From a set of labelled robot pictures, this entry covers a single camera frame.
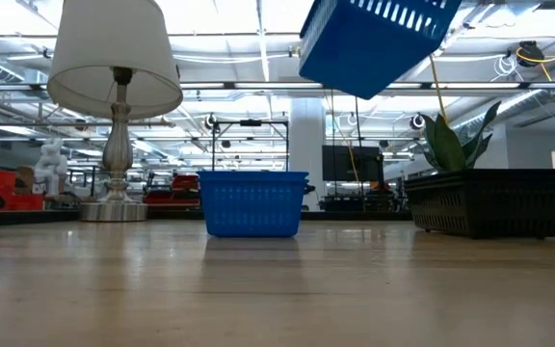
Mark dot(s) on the green plant in white pot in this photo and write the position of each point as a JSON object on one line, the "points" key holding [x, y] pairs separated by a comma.
{"points": [[446, 144]]}

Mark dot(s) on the white building column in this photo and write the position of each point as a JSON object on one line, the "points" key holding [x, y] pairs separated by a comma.
{"points": [[306, 140]]}

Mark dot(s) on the white shade silver table lamp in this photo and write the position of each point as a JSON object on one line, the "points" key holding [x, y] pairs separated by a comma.
{"points": [[113, 48]]}

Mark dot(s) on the white wrapped figure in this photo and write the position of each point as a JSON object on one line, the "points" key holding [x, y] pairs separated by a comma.
{"points": [[51, 164]]}

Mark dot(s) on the black table frame rails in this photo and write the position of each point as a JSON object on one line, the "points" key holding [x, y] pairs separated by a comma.
{"points": [[17, 219]]}

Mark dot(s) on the red tool cabinet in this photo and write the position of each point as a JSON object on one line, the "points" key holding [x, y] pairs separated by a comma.
{"points": [[12, 193]]}

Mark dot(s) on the red equipment cart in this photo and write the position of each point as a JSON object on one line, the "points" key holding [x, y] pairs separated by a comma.
{"points": [[181, 190]]}

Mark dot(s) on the black monitor screen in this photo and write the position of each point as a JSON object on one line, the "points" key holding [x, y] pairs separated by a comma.
{"points": [[345, 164]]}

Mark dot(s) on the black metal frame rig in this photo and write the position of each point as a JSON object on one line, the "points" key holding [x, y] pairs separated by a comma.
{"points": [[251, 123]]}

